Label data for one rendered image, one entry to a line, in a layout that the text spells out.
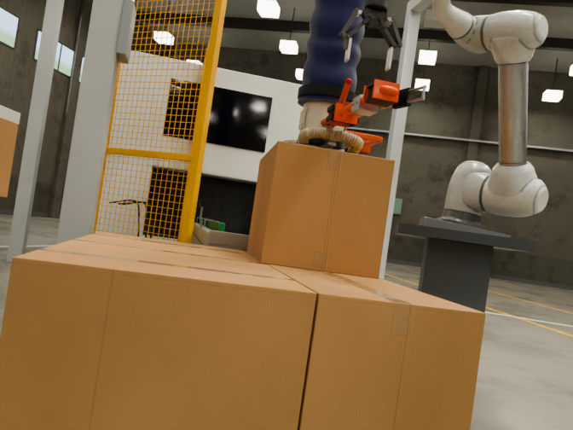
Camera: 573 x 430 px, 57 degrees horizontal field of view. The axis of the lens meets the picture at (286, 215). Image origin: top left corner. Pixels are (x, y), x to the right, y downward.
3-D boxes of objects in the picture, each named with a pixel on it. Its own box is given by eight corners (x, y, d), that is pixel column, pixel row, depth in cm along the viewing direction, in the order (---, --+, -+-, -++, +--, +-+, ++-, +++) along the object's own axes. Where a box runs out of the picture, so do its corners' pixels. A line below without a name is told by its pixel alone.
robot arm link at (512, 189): (500, 206, 222) (553, 215, 205) (479, 217, 213) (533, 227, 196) (500, 12, 199) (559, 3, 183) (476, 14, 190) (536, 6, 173)
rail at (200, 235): (188, 243, 460) (191, 222, 460) (193, 244, 461) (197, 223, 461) (202, 276, 234) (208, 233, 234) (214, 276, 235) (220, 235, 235)
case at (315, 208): (246, 251, 229) (259, 159, 230) (335, 263, 235) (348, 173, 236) (260, 263, 170) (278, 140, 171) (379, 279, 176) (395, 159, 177)
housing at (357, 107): (350, 113, 162) (351, 98, 162) (370, 117, 164) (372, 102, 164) (357, 108, 155) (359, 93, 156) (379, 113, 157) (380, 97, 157)
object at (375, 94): (361, 102, 150) (364, 85, 150) (385, 107, 151) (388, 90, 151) (373, 96, 141) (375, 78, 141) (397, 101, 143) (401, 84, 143)
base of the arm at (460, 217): (474, 230, 235) (477, 217, 235) (486, 231, 213) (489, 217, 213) (432, 221, 237) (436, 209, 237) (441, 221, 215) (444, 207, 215)
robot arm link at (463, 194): (455, 212, 234) (466, 165, 234) (494, 219, 220) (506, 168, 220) (435, 206, 224) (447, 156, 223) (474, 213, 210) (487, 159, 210)
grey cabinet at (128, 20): (119, 62, 305) (127, 11, 306) (129, 64, 306) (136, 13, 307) (116, 52, 286) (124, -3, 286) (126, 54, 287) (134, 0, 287)
